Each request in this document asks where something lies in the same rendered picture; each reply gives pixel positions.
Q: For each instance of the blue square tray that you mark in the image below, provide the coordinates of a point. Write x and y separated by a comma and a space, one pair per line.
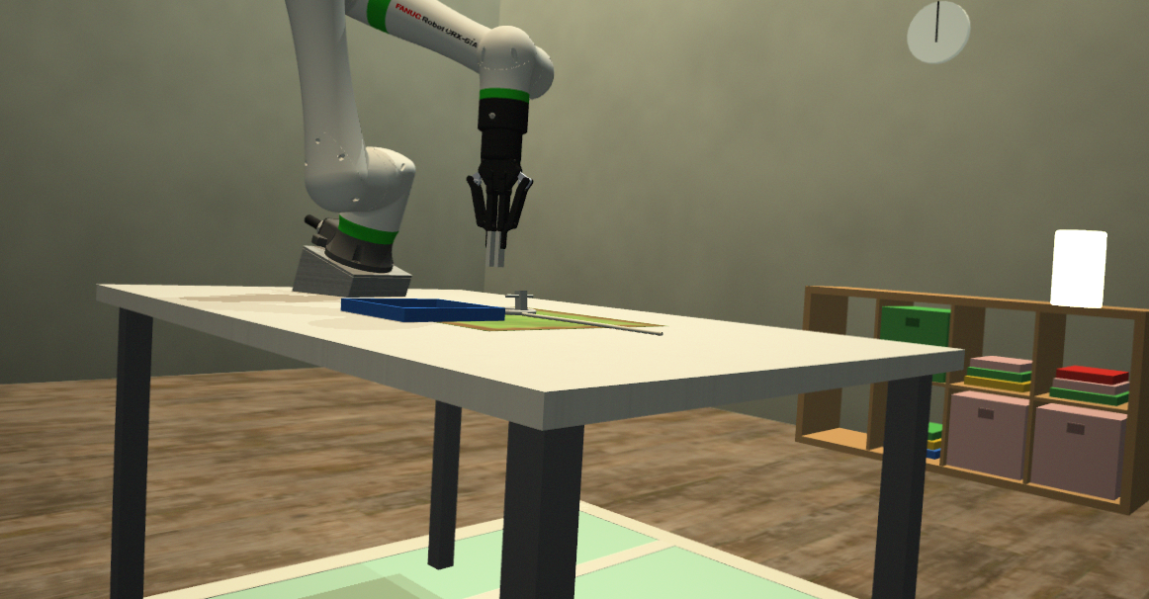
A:
423, 310

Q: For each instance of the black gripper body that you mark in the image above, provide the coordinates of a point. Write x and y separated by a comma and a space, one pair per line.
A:
501, 150

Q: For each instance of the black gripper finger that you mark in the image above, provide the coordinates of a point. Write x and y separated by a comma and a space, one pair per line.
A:
508, 220
486, 216

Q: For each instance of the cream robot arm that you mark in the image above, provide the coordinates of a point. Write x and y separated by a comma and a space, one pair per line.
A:
370, 188

